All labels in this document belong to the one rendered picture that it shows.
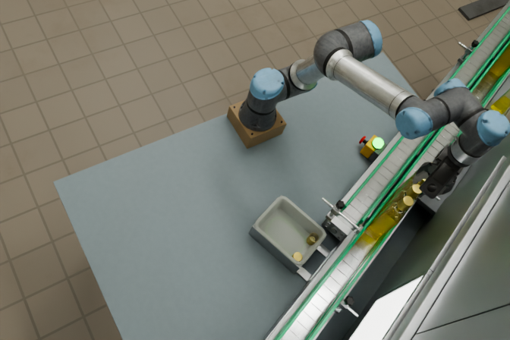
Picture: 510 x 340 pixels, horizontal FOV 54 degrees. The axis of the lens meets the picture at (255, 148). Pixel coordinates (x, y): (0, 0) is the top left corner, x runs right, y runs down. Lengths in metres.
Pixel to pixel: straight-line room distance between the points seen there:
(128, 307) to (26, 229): 1.06
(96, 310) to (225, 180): 0.97
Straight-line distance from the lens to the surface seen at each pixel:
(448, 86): 1.32
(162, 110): 2.94
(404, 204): 1.61
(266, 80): 1.81
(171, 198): 1.87
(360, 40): 1.51
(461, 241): 1.36
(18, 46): 3.27
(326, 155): 2.07
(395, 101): 1.27
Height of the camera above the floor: 2.47
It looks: 60 degrees down
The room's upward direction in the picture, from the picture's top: 21 degrees clockwise
